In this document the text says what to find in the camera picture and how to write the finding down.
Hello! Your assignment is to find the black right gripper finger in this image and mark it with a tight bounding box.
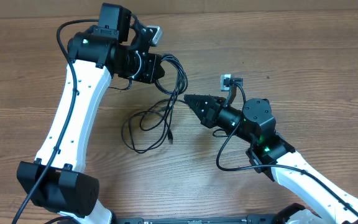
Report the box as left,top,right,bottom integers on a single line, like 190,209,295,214
184,95,219,106
190,102,213,123

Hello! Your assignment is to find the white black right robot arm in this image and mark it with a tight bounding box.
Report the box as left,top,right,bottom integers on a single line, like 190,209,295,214
184,95,358,223

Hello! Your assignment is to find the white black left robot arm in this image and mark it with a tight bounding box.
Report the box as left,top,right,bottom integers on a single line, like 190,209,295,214
17,3,164,223

